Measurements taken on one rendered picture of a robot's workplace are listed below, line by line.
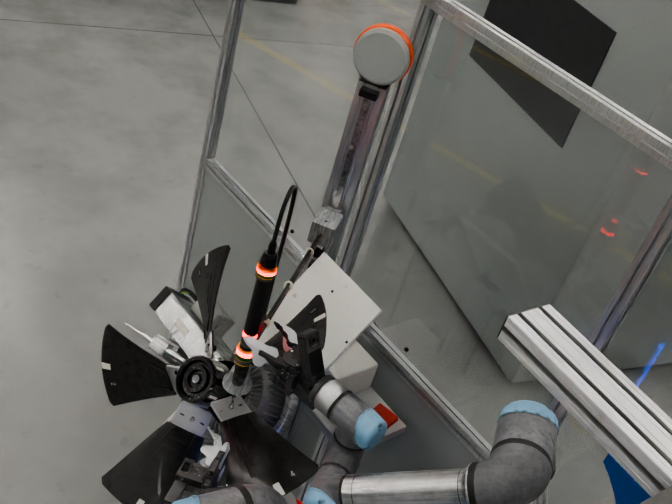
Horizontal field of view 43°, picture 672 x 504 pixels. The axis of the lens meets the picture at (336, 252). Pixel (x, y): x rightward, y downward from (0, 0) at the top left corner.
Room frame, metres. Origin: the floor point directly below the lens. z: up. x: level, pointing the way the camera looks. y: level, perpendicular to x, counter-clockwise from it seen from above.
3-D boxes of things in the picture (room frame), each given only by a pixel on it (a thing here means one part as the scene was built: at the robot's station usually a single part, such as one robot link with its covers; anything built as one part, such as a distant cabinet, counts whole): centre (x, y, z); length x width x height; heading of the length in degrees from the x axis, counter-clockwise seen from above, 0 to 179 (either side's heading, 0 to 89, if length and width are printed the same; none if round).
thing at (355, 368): (2.00, -0.12, 0.92); 0.17 x 0.16 x 0.11; 138
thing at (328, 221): (2.06, 0.05, 1.36); 0.10 x 0.07 x 0.08; 173
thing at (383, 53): (2.15, 0.04, 1.88); 0.17 x 0.15 x 0.16; 48
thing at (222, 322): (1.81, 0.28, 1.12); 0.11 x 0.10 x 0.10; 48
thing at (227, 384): (1.45, 0.13, 1.32); 0.09 x 0.07 x 0.10; 173
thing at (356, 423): (1.26, -0.15, 1.46); 0.11 x 0.08 x 0.09; 58
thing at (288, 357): (1.35, -0.01, 1.45); 0.12 x 0.08 x 0.09; 58
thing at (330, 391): (1.30, -0.08, 1.46); 0.08 x 0.05 x 0.08; 148
